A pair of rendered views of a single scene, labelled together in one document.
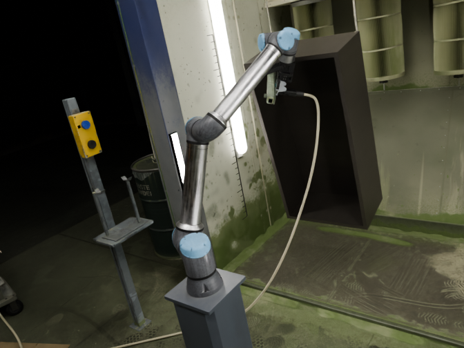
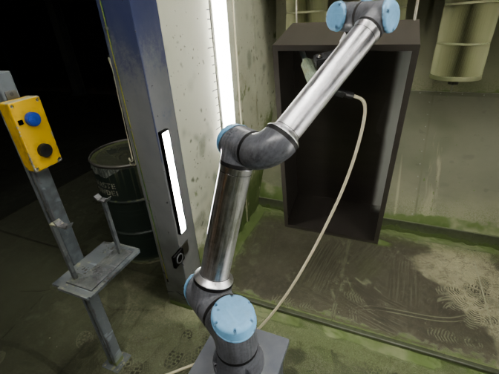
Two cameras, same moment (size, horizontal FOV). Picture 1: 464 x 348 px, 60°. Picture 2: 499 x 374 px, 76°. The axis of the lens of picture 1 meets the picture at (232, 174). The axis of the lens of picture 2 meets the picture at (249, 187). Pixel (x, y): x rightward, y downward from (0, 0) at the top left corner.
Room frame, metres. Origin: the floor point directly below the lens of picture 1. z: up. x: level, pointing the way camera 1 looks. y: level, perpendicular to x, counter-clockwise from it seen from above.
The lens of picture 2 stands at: (1.04, 0.38, 1.79)
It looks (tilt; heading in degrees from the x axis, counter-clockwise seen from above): 29 degrees down; 344
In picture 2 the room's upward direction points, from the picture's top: 3 degrees counter-clockwise
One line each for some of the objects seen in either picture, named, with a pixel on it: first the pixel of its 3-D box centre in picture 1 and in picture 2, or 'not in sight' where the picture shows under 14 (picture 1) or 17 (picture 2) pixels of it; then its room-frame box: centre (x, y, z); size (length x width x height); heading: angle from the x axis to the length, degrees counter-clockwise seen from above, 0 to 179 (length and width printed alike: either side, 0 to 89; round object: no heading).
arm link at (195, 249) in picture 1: (197, 253); (233, 326); (1.77, 0.25, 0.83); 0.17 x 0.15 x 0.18; 18
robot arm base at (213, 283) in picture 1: (203, 277); (237, 352); (1.76, 0.25, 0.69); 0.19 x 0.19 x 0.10
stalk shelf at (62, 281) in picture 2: (123, 230); (98, 267); (2.32, 0.74, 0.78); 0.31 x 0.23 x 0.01; 140
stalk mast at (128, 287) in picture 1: (108, 222); (72, 254); (2.41, 0.86, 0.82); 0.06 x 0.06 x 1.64; 50
